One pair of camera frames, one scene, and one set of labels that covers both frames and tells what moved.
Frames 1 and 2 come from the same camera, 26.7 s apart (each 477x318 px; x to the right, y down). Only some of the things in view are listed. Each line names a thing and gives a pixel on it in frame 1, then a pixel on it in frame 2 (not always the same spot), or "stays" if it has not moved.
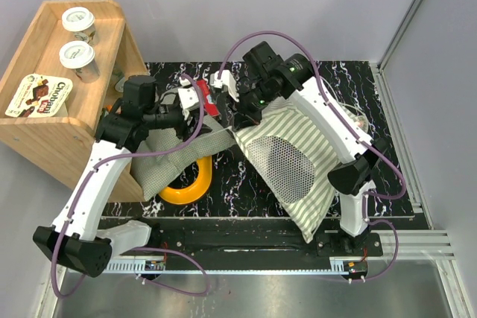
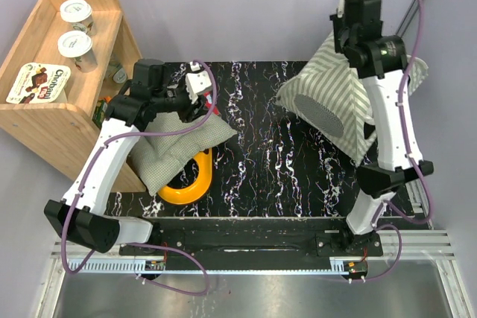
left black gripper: x=185 y=130 → x=194 y=111
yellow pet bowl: x=194 y=191 stays
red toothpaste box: x=209 y=104 stays
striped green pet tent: x=288 y=158 → x=328 y=97
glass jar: x=119 y=85 → x=116 y=72
